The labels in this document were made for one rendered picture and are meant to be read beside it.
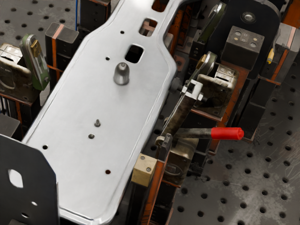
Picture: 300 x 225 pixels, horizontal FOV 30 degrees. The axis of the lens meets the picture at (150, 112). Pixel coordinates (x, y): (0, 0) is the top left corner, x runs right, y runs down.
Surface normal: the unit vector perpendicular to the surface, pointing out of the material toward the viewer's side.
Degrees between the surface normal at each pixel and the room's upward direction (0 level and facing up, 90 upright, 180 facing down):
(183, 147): 0
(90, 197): 0
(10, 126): 0
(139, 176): 90
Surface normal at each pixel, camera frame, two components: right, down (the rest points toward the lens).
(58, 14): 0.11, -0.56
